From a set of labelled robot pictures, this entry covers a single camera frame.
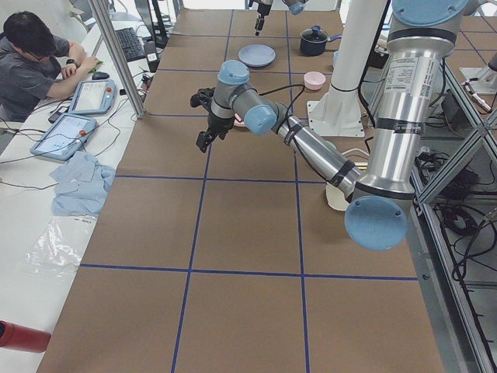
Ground clear plastic bag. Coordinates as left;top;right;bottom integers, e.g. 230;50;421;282
26;216;97;273

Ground cream toaster with bread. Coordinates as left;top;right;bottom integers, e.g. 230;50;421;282
325;148;370;211

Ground red bottle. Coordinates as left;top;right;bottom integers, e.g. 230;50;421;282
1;320;51;353

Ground light blue cup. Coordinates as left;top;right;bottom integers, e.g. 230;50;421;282
332;51;339;68

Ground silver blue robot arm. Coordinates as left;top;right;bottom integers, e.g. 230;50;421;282
190;1;467;250
247;0;306;36

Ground upper teach pendant tablet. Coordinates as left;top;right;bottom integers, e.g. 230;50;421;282
68;79;116;115

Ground light blue cloth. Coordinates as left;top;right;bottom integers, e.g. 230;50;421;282
50;151;116;216

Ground black computer mouse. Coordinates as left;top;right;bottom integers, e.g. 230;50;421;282
92;71;109;80

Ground pink plate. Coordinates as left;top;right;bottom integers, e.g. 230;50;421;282
234;114;245;127

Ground black keyboard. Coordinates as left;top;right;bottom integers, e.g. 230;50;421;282
115;27;145;62

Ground seated person in grey shirt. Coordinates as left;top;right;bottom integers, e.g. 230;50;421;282
1;11;99;123

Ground blue plate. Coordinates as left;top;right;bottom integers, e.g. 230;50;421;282
238;44;276;68

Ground lower teach pendant tablet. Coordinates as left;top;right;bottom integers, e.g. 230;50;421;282
30;113;97;161

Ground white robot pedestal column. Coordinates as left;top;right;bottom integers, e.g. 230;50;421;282
308;0;389;137

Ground aluminium frame post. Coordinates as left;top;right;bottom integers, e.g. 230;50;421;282
89;0;145;119

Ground pink bowl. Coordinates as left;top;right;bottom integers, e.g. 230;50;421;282
304;71;326;91

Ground dark blue pot with lid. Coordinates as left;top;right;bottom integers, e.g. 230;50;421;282
300;25;342;57

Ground green bowl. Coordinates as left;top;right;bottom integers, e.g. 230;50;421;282
325;140;337;150

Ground teach pendant tablet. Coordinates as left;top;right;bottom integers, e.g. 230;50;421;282
68;79;116;115
30;113;97;161

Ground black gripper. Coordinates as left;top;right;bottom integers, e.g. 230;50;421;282
190;88;235;153
254;0;273;36

